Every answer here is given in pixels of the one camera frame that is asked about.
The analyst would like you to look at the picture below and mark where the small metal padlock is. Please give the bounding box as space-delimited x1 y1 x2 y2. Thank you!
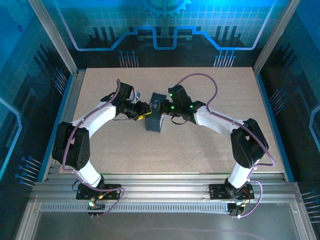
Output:
149 98 162 110

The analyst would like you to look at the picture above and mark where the dark painted lock box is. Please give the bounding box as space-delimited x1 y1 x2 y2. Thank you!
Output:
144 92 168 134

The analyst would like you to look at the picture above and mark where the grey metal front panel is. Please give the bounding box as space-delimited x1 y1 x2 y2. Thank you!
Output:
14 199 317 240

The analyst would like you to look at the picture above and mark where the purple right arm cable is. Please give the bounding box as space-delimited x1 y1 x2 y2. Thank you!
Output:
176 72 277 220

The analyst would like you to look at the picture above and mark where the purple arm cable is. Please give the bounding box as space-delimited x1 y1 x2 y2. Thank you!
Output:
176 72 277 220
61 78 126 219

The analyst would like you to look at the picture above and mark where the aluminium left side rail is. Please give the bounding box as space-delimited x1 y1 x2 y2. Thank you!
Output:
41 69 87 182

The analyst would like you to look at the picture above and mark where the aluminium rail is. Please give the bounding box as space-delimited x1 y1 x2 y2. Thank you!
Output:
41 69 87 182
31 173 300 204

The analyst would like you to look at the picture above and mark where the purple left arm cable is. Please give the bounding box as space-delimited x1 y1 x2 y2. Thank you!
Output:
61 78 126 219

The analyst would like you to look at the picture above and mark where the aluminium front rail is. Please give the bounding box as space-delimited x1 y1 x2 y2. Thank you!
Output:
31 173 300 204

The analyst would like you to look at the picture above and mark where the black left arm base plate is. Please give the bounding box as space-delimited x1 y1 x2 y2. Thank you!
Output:
76 183 122 201

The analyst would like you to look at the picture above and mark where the grey slotted cable duct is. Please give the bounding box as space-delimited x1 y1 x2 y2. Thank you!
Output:
39 202 231 214

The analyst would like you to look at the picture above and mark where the blue right side rail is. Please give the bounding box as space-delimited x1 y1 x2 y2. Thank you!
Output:
254 72 296 183

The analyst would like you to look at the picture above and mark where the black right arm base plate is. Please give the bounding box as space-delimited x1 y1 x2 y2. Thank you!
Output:
208 183 255 201

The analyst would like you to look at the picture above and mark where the aluminium left frame post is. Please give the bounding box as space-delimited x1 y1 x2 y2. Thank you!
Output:
27 0 79 76

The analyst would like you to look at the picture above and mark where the aluminium frame post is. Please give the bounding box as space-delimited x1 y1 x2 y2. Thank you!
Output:
27 0 79 76
252 0 302 76

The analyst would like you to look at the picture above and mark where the aluminium right frame post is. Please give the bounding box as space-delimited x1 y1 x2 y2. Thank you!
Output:
252 0 302 76

